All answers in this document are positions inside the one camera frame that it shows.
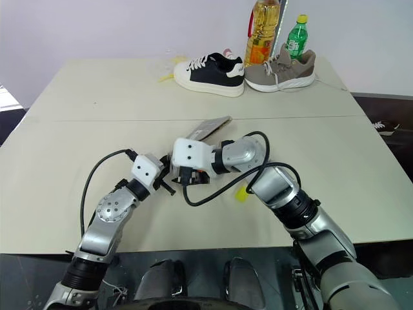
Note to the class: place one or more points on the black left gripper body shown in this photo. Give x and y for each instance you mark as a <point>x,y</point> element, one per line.
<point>161,176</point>

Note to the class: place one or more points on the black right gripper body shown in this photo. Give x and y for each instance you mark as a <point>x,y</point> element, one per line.
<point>199,178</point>

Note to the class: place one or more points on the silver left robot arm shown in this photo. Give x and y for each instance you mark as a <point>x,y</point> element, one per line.
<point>106,210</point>

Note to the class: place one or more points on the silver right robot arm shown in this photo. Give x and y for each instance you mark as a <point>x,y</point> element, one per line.
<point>280,190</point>

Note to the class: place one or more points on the yellow highlighter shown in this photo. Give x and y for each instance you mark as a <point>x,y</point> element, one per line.
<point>241,195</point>

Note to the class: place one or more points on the dark rounded robot leg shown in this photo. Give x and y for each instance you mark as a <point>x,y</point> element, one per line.
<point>161,277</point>
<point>242,276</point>

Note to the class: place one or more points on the clear yellow plastic wrapper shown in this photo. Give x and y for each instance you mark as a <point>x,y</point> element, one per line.
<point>171,66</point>

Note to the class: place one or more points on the black and white sneaker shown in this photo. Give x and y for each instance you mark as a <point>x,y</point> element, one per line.
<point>213,72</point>

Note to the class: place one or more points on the pink and white cap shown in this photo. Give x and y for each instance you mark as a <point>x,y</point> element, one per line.
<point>229,52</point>

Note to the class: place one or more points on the taupe knit sneaker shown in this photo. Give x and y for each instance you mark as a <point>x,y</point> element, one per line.
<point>284,72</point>

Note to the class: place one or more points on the yellow cooking oil bottle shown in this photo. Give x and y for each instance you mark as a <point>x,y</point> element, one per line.
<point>261,35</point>

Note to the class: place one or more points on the striped grey object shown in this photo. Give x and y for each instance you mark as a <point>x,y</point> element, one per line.
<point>9,98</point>

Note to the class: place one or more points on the green plastic drink bottle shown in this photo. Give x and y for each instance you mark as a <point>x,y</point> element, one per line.
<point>297,40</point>

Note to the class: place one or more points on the slanted silver metal strip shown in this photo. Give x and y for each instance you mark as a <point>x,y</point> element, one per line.
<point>280,22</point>

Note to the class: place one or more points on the black sneaker with white laces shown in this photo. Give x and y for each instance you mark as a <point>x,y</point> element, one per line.
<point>385,127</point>

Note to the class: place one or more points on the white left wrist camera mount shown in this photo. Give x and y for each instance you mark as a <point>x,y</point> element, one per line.
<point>144,169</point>

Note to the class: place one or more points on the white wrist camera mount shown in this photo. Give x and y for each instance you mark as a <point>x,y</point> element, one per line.
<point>190,153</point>
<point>144,169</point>

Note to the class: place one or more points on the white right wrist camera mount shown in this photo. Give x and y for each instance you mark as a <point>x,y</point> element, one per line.
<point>190,153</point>

